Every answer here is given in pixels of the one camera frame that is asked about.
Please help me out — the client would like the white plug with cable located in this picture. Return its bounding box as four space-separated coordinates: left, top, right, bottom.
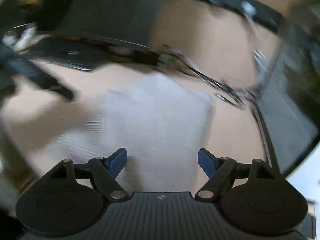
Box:
240 0 269 90

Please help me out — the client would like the white computer case glass panel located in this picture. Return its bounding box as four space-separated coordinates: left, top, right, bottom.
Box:
251 1 320 178

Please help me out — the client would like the black computer monitor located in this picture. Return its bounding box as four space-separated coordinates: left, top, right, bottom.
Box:
47 0 173 54

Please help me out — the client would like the black keyboard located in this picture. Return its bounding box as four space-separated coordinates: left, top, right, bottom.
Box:
24 38 142 72

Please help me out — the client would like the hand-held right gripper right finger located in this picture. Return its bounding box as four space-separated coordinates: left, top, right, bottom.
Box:
195 148 277 201

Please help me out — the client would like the grey striped shirt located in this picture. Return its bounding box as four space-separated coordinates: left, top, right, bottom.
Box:
46 70 216 193

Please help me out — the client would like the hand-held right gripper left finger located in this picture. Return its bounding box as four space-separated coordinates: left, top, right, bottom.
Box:
50 148 130 201

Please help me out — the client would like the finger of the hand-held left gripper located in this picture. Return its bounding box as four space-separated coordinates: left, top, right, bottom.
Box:
22 60 74 103

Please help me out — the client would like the white object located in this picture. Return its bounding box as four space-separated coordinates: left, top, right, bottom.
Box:
2 26 37 52

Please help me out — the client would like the bundle of black cables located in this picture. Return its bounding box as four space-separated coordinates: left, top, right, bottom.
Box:
159 45 254 109

